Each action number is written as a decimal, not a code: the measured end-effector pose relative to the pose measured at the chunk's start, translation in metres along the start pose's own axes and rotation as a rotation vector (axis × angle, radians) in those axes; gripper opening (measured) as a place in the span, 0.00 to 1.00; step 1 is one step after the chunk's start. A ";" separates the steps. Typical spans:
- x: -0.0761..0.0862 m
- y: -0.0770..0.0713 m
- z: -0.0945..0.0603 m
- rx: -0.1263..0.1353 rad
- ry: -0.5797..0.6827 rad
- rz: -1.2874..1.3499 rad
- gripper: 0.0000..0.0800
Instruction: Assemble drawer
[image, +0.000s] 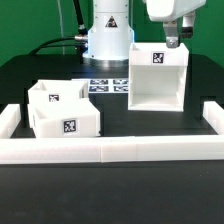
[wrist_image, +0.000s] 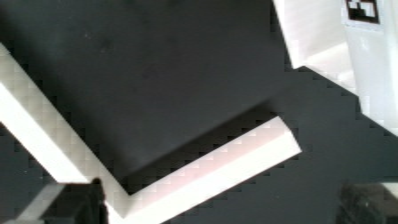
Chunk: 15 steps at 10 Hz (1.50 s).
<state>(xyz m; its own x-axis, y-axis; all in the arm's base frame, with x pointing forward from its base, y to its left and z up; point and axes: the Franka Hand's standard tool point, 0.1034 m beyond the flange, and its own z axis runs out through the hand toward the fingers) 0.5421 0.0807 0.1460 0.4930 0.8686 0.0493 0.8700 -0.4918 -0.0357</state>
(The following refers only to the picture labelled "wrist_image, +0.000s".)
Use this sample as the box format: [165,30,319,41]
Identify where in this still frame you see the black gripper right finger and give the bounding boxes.
[335,183,398,224]

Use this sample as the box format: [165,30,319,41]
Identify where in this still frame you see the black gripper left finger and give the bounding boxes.
[16,178,112,224]

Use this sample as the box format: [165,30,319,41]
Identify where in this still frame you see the white drawer cabinet box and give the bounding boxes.
[272,0,398,136]

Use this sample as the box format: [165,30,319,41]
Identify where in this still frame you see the white U-shaped barrier frame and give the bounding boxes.
[0,44,300,224]

